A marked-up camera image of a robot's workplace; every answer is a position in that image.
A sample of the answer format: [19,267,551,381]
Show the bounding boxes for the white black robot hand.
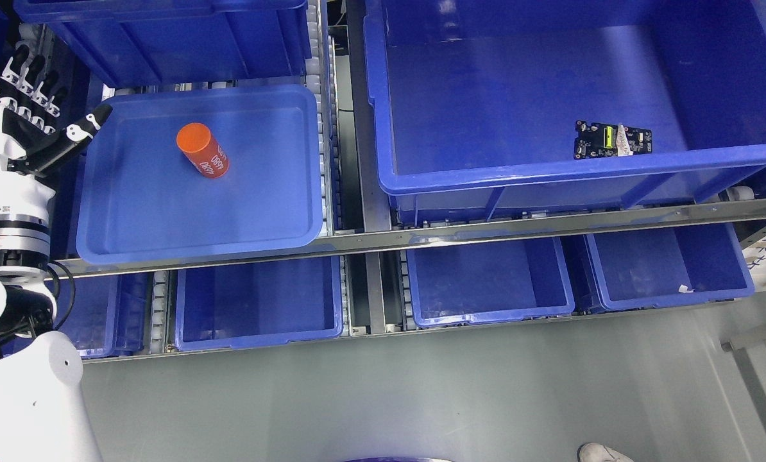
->
[0,44,113,223]

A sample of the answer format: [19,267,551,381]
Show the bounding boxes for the orange cylindrical capacitor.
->
[176,123,230,178]

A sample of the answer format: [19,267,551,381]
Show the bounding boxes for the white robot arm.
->
[0,212,102,461]

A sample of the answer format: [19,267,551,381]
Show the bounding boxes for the metal shelf rack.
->
[11,0,766,363]

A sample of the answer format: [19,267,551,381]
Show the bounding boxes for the blue bin top left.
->
[13,1,312,88]

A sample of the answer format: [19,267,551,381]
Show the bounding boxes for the blue shallow tray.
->
[75,84,325,265]

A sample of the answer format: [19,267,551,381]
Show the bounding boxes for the blue lower bin far left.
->
[47,273,152,359]

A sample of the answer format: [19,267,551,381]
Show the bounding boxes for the large blue bin right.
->
[364,1,766,227]

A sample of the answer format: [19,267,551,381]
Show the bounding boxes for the blue lower bin middle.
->
[406,237,575,328]

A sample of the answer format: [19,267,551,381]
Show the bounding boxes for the black circuit board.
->
[574,121,653,160]

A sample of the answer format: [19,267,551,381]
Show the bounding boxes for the blue lower bin right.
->
[563,223,755,314]

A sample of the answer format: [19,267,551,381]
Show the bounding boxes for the white sneaker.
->
[577,442,633,462]

